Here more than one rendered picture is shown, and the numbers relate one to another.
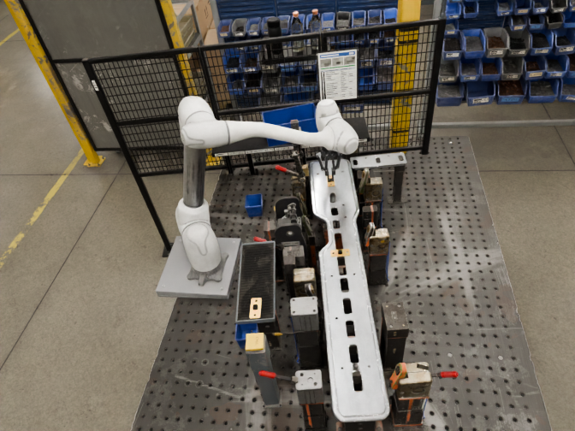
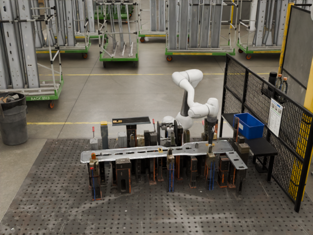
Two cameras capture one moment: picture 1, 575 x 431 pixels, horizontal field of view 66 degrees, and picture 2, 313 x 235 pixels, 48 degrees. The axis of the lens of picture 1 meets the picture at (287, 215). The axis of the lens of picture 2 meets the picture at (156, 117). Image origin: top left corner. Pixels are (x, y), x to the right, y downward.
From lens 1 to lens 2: 2.94 m
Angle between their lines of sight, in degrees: 64
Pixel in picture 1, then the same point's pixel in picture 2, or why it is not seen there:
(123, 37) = (301, 71)
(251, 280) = (130, 120)
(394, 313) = (123, 160)
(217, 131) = (177, 78)
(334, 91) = (272, 125)
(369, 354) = (106, 157)
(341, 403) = (87, 152)
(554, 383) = not seen: outside the picture
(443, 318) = (147, 210)
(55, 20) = (290, 50)
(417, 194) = (246, 205)
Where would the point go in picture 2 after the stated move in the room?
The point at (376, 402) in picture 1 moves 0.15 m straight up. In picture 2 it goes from (86, 159) to (85, 143)
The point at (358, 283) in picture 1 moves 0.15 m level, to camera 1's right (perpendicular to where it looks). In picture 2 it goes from (142, 155) to (146, 163)
